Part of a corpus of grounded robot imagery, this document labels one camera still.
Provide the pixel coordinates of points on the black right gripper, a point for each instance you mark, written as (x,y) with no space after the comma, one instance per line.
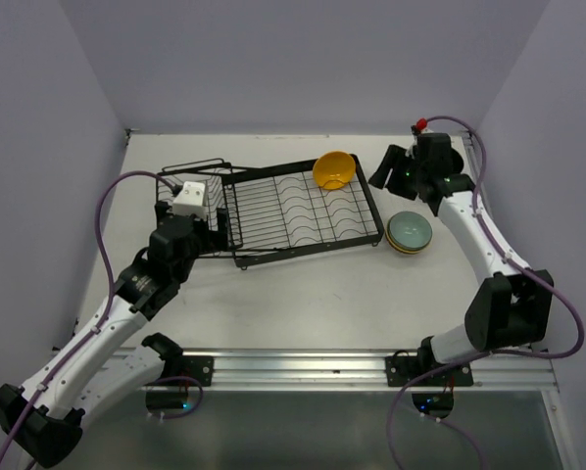
(394,158)

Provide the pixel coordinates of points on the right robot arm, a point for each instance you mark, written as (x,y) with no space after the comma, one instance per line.
(512,305)

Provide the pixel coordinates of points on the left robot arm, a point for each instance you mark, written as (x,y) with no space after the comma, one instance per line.
(46,414)

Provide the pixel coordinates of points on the orange yellow bowl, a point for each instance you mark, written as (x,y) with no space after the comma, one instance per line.
(334,170)

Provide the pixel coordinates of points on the black wire dish rack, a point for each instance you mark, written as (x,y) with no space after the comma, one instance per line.
(278,212)

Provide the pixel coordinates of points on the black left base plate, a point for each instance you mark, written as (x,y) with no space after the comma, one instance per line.
(198,367)

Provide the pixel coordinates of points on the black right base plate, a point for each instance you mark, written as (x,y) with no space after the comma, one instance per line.
(403,365)

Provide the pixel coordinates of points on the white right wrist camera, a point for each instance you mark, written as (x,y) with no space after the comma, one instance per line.
(419,127)

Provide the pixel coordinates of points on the pale teal checked bowl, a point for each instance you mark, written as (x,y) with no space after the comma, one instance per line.
(409,230)

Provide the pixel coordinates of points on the yellow sun pattern bowl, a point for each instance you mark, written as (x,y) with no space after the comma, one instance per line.
(401,248)

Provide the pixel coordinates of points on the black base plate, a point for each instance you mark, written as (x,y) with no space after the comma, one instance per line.
(403,365)
(198,367)

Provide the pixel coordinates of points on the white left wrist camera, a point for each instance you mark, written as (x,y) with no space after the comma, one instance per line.
(192,199)

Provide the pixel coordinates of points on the aluminium mounting rail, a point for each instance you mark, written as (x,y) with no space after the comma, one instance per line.
(358,370)

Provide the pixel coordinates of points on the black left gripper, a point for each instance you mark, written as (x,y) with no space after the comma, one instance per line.
(212,238)

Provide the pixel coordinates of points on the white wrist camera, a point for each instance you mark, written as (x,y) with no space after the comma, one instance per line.
(419,127)
(192,199)

